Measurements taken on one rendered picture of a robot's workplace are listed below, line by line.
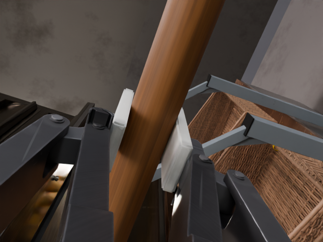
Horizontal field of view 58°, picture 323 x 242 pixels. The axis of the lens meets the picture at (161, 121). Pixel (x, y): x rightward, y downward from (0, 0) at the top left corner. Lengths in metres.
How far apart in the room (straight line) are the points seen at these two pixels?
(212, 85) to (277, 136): 0.48
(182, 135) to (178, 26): 0.06
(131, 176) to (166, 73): 0.07
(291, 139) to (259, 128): 0.08
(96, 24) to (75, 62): 0.47
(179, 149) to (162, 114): 0.03
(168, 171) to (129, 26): 2.99
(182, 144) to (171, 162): 0.01
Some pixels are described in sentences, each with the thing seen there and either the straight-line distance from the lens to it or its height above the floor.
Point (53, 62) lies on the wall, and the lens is 3.35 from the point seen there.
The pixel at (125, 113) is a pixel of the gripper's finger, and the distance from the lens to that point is 0.16.
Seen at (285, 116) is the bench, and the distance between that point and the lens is 1.29.
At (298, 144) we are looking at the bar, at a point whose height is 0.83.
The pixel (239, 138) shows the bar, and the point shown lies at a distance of 0.65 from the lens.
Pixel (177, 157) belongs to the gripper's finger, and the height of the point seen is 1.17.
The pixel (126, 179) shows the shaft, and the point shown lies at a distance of 0.19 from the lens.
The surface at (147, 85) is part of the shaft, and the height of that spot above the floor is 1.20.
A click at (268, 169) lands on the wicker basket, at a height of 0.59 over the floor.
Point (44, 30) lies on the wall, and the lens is 3.33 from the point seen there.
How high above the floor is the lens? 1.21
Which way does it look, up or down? 7 degrees down
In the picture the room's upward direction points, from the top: 72 degrees counter-clockwise
